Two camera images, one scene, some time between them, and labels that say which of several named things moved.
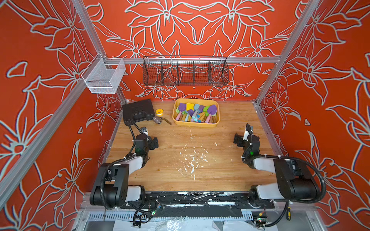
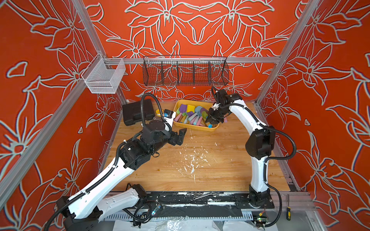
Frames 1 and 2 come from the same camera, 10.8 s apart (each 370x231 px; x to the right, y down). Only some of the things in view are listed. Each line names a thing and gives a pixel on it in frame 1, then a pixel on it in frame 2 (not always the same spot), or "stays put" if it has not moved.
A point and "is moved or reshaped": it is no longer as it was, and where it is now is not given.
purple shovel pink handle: [211, 110] is moved or reshaped
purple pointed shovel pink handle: [181, 108] stays put
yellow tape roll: [159, 112] stays put
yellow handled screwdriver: [288, 213] stays put
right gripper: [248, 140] -> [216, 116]
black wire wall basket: [188, 70] stays put
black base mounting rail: [202, 199] stays put
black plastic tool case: [138, 112] stays put
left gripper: [152, 144] -> [174, 140]
